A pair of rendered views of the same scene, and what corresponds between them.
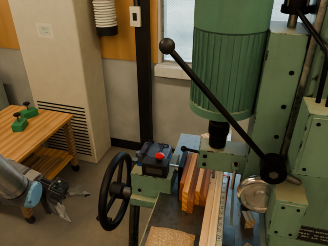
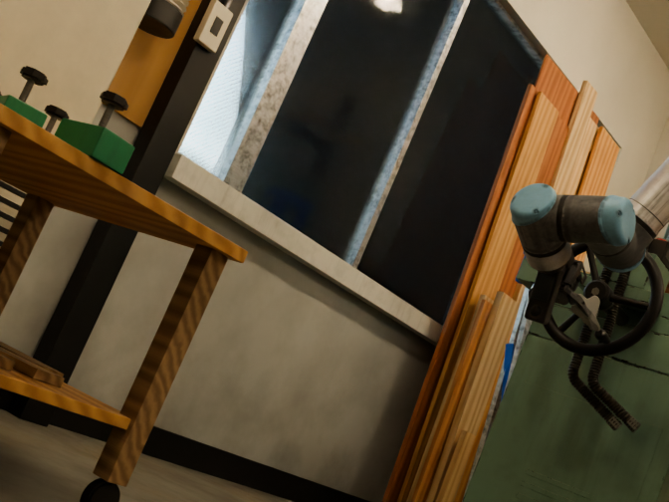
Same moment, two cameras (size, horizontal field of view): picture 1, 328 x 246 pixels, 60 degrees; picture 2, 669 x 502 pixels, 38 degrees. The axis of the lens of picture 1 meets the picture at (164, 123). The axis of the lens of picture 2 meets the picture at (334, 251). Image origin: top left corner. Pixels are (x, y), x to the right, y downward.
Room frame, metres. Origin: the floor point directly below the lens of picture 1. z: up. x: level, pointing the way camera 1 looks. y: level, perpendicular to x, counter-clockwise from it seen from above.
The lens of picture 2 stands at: (0.42, 2.41, 0.30)
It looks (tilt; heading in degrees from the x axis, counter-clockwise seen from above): 9 degrees up; 294
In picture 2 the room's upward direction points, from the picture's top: 23 degrees clockwise
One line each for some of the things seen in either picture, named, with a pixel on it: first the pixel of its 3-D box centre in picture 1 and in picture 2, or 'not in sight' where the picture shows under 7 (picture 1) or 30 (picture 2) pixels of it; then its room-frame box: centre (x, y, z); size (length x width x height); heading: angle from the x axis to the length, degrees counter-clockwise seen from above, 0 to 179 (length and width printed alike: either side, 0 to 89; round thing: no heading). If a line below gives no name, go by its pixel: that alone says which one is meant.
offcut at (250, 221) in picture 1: (247, 219); not in sight; (0.64, -0.27, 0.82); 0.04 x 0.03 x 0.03; 5
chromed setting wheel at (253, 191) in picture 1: (260, 194); not in sight; (0.55, -0.25, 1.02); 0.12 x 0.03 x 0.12; 76
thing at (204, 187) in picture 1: (205, 183); not in sight; (0.70, -0.14, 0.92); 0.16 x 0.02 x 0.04; 166
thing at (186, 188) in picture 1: (190, 178); not in sight; (0.70, -0.09, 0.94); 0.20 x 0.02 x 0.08; 166
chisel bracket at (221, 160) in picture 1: (222, 157); not in sight; (0.70, -0.18, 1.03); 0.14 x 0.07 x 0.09; 76
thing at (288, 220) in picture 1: (284, 207); not in sight; (0.50, -0.30, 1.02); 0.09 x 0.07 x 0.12; 166
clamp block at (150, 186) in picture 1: (156, 173); (630, 274); (0.76, 0.03, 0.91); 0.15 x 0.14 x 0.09; 166
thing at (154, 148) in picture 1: (154, 157); (642, 247); (0.75, 0.03, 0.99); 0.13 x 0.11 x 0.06; 166
